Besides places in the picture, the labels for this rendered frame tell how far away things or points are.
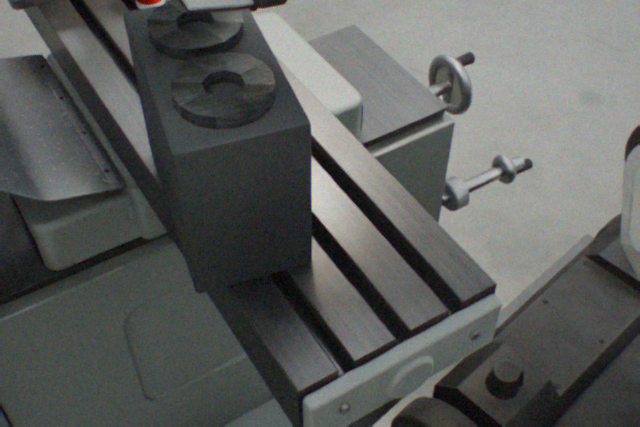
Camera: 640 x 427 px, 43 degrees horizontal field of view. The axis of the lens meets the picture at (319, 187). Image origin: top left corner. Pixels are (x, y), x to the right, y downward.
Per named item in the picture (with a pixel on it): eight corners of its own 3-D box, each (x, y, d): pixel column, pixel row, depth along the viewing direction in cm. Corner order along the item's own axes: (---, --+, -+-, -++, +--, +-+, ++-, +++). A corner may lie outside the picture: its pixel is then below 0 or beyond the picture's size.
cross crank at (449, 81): (445, 85, 158) (452, 35, 150) (484, 118, 151) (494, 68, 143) (378, 112, 152) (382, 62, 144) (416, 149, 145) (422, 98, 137)
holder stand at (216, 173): (251, 126, 95) (239, -23, 81) (314, 263, 81) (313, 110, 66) (150, 150, 92) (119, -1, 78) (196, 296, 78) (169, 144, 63)
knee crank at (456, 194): (518, 158, 157) (523, 135, 152) (539, 176, 153) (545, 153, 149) (428, 201, 149) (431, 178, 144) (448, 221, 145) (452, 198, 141)
